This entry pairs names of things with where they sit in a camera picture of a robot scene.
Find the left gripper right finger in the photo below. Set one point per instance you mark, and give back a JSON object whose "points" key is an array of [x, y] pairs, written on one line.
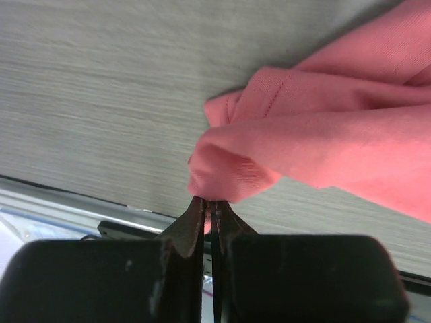
{"points": [[300, 278]]}

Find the pink t shirt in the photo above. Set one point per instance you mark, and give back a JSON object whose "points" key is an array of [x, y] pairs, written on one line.
{"points": [[355, 116]]}

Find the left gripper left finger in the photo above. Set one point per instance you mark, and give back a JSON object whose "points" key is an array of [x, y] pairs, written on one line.
{"points": [[107, 280]]}

